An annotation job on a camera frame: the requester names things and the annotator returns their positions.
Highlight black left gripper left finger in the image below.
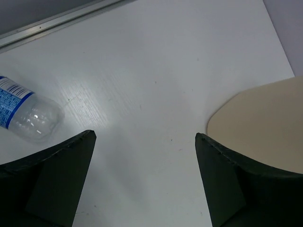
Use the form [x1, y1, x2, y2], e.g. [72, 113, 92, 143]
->
[0, 130, 97, 227]

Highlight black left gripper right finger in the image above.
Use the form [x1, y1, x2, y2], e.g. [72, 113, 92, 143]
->
[195, 133, 303, 227]

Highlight blue label clear bottle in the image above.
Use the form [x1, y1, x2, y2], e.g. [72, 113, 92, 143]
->
[0, 76, 64, 142]

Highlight beige plastic bin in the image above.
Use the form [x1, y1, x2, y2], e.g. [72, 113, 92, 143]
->
[206, 77, 303, 174]

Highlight aluminium table edge rail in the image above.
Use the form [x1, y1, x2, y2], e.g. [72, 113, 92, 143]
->
[0, 0, 131, 52]

